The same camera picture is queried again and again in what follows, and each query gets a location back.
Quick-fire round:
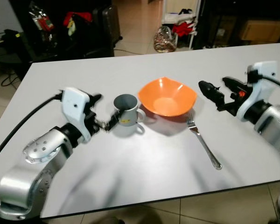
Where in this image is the grey metal mug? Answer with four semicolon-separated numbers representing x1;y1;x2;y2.
113;93;147;138

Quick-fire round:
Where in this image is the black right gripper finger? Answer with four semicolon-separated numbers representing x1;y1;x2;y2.
198;80;227;112
222;77;246;94

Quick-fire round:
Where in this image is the black low cabinet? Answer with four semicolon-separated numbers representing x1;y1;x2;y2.
195;0;280;50

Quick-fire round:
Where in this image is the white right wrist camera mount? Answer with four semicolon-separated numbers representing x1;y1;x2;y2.
235;60;278;124

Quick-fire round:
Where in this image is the clear snack bag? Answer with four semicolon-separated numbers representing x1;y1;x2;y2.
28;2;55;34

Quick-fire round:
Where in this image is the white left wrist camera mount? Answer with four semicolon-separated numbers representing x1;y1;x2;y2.
62;87;92;141

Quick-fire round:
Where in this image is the white metal rack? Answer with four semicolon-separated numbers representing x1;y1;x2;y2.
161;0;197;50

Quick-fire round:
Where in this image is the brown cardboard box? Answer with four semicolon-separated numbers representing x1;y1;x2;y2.
238;19;280;43

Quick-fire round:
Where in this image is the silver metal fork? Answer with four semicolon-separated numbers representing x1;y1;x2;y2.
185;112;223;171

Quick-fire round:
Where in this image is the orange plastic bowl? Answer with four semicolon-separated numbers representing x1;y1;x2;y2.
138;77;198;118

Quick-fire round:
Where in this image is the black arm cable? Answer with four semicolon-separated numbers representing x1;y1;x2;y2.
0;93;64;167
260;75;280;92

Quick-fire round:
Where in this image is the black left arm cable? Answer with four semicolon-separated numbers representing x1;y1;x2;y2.
0;93;64;167

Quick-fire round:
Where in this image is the clear plastic bag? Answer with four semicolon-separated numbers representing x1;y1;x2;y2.
153;25;178;53

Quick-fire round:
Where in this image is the red crumpled cloth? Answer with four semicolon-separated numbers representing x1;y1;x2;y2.
171;21;195;38

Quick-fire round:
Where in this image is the black bag with cables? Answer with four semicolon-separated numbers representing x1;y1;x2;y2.
0;28;25;67

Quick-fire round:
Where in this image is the red cloth item on shelf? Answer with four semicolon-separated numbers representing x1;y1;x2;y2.
63;11;92;28

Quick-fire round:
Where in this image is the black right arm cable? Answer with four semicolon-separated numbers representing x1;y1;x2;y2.
260;75;280;92

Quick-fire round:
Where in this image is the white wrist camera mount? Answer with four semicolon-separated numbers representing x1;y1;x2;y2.
62;87;92;141
235;60;278;124

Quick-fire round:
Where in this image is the black suitcase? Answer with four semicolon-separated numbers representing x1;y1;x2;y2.
91;4;122;50

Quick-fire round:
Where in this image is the black shelf cabinet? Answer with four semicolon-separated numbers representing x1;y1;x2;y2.
8;0;116;63

